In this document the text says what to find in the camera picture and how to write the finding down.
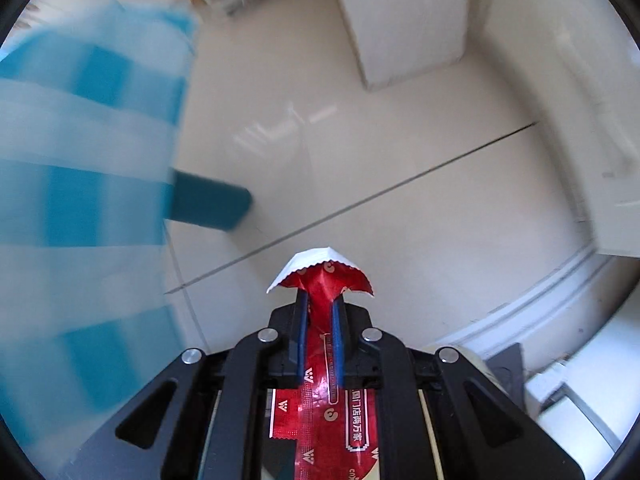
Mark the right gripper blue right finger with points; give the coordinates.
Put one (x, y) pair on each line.
(337, 339)

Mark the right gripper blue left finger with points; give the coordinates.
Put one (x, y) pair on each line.
(302, 306)

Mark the red snack wrapper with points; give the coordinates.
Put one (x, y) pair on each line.
(333, 429)

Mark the yellow trash bucket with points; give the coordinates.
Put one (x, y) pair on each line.
(436, 416)

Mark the dark blue box on floor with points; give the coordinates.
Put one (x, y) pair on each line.
(208, 203)

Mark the blue checkered plastic tablecloth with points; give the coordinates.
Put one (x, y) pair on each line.
(90, 114)

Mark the small white wooden stool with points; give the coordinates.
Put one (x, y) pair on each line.
(398, 39)

